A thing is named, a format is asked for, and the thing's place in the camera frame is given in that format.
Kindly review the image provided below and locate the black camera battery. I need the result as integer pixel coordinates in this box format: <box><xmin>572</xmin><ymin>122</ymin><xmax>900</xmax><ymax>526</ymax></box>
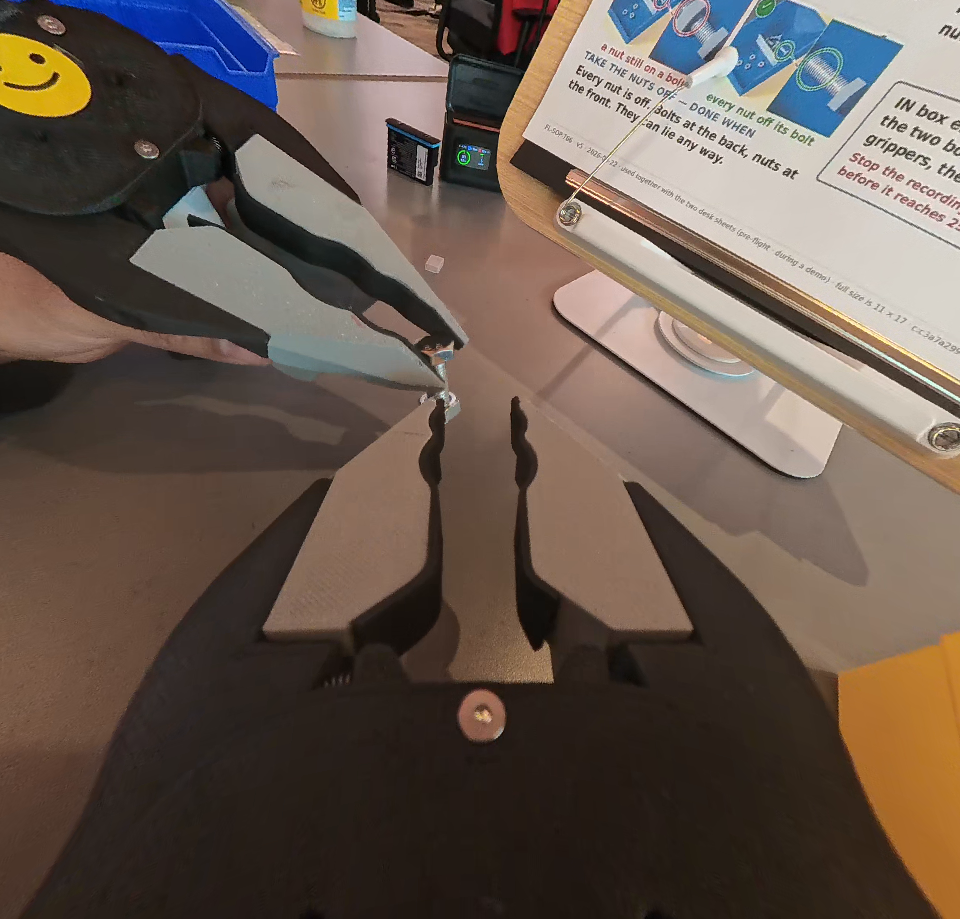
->
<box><xmin>385</xmin><ymin>118</ymin><xmax>442</xmax><ymax>187</ymax></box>

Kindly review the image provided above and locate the black charger case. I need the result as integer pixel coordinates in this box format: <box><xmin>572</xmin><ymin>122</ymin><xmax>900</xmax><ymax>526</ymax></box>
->
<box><xmin>439</xmin><ymin>54</ymin><xmax>526</xmax><ymax>194</ymax></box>

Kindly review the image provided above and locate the silver bolt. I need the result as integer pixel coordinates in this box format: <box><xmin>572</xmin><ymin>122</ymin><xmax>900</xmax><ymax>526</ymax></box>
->
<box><xmin>418</xmin><ymin>340</ymin><xmax>460</xmax><ymax>410</ymax></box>

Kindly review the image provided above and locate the white stand base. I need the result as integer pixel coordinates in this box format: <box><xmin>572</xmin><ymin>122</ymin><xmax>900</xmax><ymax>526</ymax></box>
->
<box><xmin>553</xmin><ymin>270</ymin><xmax>845</xmax><ymax>479</ymax></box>

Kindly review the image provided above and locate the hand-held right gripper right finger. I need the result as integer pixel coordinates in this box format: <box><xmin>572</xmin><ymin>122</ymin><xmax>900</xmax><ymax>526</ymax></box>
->
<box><xmin>510</xmin><ymin>397</ymin><xmax>694</xmax><ymax>652</ymax></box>

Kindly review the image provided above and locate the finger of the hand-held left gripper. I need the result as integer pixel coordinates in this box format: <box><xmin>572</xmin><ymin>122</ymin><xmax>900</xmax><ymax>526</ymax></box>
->
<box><xmin>129</xmin><ymin>229</ymin><xmax>445</xmax><ymax>393</ymax></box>
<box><xmin>231</xmin><ymin>133</ymin><xmax>471</xmax><ymax>352</ymax></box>

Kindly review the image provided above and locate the blue plastic bin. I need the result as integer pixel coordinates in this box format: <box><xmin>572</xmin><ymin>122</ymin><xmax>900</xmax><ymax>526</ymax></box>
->
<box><xmin>0</xmin><ymin>0</ymin><xmax>280</xmax><ymax>106</ymax></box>

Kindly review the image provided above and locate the black highback swivel chair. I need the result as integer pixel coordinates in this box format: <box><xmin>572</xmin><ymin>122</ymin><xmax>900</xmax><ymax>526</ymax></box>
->
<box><xmin>431</xmin><ymin>0</ymin><xmax>519</xmax><ymax>65</ymax></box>

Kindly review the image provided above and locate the printed instruction sheet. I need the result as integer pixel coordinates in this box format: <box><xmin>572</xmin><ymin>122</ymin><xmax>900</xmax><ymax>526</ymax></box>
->
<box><xmin>543</xmin><ymin>0</ymin><xmax>960</xmax><ymax>365</ymax></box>

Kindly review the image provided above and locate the yellow plastic bin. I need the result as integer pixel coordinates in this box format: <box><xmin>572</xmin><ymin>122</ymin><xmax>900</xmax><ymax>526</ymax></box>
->
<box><xmin>837</xmin><ymin>632</ymin><xmax>960</xmax><ymax>919</ymax></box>

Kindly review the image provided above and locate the person's left hand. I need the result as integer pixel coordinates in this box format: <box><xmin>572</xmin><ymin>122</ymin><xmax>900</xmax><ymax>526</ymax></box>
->
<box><xmin>0</xmin><ymin>251</ymin><xmax>273</xmax><ymax>369</ymax></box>

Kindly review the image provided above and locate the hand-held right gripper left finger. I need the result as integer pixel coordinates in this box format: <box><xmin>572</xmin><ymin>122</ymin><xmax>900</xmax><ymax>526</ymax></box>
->
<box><xmin>262</xmin><ymin>401</ymin><xmax>445</xmax><ymax>661</ymax></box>

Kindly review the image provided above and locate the wooden document stand board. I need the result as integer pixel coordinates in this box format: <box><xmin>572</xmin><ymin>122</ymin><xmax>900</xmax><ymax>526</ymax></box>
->
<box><xmin>496</xmin><ymin>0</ymin><xmax>960</xmax><ymax>496</ymax></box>

